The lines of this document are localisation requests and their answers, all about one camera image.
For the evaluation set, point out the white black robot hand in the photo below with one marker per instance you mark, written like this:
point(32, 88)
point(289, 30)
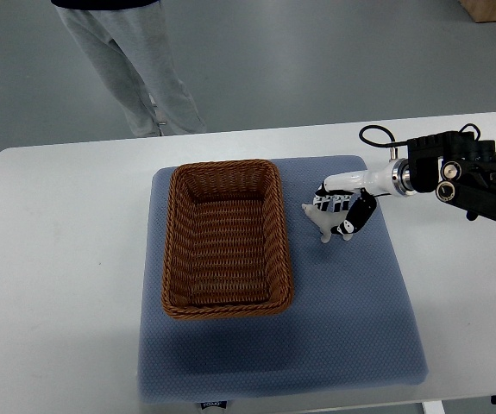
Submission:
point(357, 193)

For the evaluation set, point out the white bear figurine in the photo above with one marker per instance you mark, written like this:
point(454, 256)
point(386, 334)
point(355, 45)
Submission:
point(325, 220)

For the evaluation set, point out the brown wicker basket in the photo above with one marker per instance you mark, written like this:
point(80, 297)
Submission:
point(226, 247)

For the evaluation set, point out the blue foam mat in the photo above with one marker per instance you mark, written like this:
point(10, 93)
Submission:
point(350, 324)

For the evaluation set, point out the wooden box corner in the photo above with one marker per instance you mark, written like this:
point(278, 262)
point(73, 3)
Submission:
point(480, 10)

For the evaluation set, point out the black label tag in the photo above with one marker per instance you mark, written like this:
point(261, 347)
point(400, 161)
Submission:
point(213, 404)

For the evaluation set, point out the person in grey trousers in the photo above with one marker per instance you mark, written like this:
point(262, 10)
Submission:
point(128, 46)

